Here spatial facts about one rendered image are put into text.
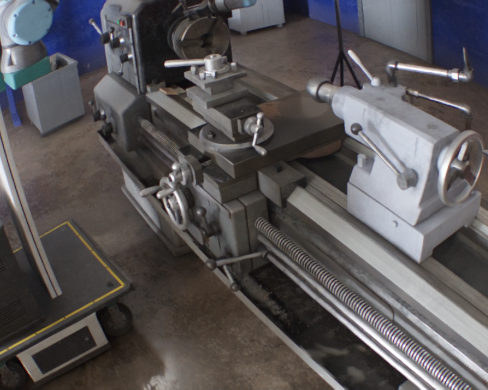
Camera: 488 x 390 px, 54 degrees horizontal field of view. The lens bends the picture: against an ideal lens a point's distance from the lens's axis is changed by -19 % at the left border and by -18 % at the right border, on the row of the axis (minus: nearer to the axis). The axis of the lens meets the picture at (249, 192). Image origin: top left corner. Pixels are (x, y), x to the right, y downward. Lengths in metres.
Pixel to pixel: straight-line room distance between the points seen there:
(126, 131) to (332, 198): 1.28
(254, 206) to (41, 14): 0.98
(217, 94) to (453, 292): 1.06
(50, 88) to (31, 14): 2.99
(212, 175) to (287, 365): 0.91
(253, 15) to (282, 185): 4.58
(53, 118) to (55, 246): 2.11
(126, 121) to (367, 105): 1.43
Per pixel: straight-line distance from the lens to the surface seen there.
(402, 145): 1.48
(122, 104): 2.72
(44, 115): 4.58
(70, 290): 2.38
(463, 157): 1.43
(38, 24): 1.58
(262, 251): 1.89
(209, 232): 1.92
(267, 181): 1.79
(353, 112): 1.61
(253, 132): 1.79
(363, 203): 1.60
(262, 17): 6.27
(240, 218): 1.81
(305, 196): 1.73
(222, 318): 2.54
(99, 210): 3.42
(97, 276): 2.40
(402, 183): 1.44
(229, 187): 1.80
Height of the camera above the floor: 1.82
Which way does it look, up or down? 34 degrees down
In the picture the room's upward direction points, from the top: 6 degrees counter-clockwise
